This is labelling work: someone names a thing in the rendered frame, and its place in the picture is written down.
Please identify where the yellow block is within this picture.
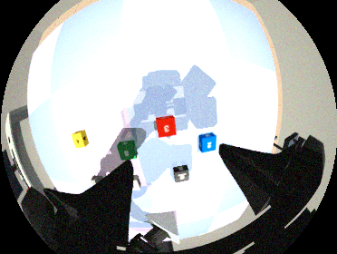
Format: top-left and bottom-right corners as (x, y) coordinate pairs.
(71, 130), (89, 149)

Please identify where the green block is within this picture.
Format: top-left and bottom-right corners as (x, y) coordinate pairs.
(117, 141), (137, 161)

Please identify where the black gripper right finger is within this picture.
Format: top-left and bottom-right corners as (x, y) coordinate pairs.
(219, 139), (302, 215)

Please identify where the red block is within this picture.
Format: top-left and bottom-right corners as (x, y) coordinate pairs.
(157, 115), (177, 138)

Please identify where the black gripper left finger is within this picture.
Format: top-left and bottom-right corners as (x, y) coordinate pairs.
(43, 160), (135, 248)

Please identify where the cream block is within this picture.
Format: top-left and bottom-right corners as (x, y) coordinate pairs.
(91, 175), (103, 185)

